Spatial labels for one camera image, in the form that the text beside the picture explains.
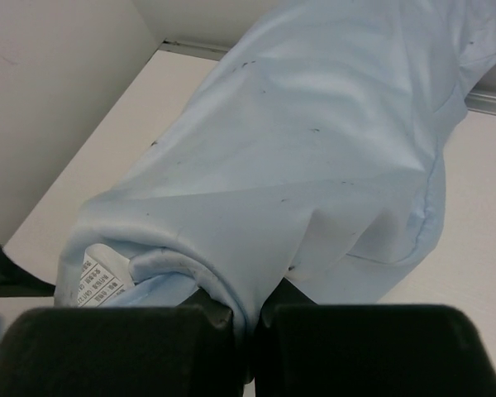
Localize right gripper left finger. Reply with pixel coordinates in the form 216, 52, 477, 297
0, 290, 236, 396

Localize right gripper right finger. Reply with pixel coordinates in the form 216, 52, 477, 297
254, 280, 496, 396

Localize white pillow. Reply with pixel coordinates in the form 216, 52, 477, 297
77, 244, 135, 307

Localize light blue pillowcase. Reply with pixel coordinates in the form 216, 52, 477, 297
55, 1, 496, 335

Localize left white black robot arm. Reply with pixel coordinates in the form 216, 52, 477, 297
0, 246, 55, 298

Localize aluminium table frame rail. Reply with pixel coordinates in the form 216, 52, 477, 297
159, 39, 496, 116

